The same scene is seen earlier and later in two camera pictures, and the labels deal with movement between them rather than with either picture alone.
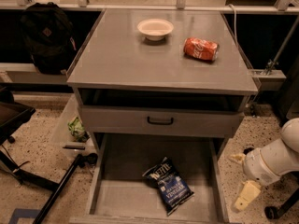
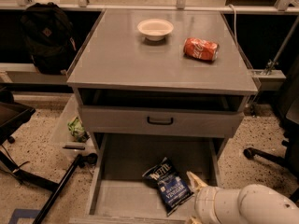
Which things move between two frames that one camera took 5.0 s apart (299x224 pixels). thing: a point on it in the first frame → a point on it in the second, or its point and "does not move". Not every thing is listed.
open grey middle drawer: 121,193 does not move
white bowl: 155,29 does not move
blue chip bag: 173,189 does not move
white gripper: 252,165 → 204,200
